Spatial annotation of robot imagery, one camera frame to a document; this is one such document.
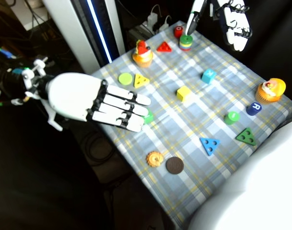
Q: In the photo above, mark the blue yellow plaid tablecloth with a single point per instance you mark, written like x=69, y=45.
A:
x=184, y=119

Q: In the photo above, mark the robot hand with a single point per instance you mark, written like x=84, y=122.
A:
x=71, y=95
x=238, y=24

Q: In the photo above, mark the green triangle block with holes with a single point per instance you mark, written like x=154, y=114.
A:
x=246, y=137

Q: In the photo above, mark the blue cube letter K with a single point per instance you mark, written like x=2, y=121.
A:
x=208, y=76

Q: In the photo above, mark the green cube block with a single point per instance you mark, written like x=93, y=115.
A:
x=149, y=118

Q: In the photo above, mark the red triangle block with holes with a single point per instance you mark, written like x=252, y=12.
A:
x=164, y=47

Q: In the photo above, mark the white column with blue strip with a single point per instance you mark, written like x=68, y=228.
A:
x=71, y=28

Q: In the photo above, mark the light green disc block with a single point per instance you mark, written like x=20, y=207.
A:
x=125, y=79

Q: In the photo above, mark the green cylinder block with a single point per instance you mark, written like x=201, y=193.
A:
x=231, y=118

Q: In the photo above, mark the grey metal box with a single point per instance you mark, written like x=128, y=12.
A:
x=137, y=36

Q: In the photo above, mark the yellow cube block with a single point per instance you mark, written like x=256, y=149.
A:
x=183, y=93

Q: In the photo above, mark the red cylinder block letter O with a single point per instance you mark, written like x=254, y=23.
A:
x=178, y=32

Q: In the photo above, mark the yellow triangle block with holes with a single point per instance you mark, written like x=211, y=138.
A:
x=140, y=81

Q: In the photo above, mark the blue cylinder block letter R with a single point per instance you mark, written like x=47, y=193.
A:
x=253, y=109

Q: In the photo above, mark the toy cupcake with yellow ball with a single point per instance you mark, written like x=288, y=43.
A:
x=270, y=92

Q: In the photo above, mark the white plug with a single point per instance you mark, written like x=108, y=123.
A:
x=165, y=26

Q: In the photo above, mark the white power adapter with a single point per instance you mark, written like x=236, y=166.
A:
x=153, y=19

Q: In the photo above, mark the yellow toy cookie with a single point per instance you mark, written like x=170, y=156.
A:
x=155, y=158

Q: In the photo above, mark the toy cupcake with strawberry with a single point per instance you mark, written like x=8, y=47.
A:
x=143, y=57

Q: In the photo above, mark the white box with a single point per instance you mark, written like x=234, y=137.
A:
x=28, y=16

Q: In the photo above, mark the blue triangle block with holes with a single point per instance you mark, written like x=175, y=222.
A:
x=209, y=145

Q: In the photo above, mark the white power strip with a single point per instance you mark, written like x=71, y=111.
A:
x=148, y=28

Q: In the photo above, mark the white robot body shell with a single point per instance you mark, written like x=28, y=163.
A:
x=256, y=187

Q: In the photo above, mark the brown chocolate toy cookie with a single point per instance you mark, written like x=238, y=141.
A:
x=175, y=165

